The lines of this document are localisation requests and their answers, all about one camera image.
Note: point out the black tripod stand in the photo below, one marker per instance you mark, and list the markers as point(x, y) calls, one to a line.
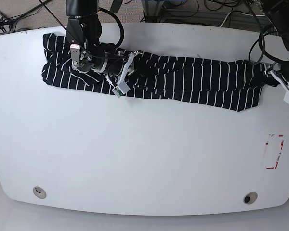
point(9, 24)

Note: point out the navy white striped T-shirt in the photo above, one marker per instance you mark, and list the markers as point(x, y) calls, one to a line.
point(233, 85)

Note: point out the left table cable grommet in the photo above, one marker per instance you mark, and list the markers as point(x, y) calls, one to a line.
point(39, 192)

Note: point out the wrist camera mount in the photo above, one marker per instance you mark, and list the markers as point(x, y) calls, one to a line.
point(285, 86)
point(120, 87)

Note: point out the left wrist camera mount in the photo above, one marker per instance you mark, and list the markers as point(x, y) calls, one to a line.
point(285, 86)

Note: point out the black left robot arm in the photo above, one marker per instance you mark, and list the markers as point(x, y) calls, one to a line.
point(277, 12)

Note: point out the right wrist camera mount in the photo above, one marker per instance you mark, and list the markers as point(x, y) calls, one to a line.
point(120, 87)

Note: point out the red tape rectangle marking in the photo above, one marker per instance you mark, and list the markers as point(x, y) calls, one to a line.
point(272, 152)

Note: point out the table cable grommet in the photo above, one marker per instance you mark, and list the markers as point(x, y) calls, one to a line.
point(250, 198)
point(39, 192)

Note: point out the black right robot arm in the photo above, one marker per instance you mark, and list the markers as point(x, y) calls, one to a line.
point(83, 32)

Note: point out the right table cable grommet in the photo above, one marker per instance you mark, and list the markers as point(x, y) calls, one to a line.
point(250, 198)

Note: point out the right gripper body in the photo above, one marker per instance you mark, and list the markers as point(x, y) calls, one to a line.
point(108, 61)

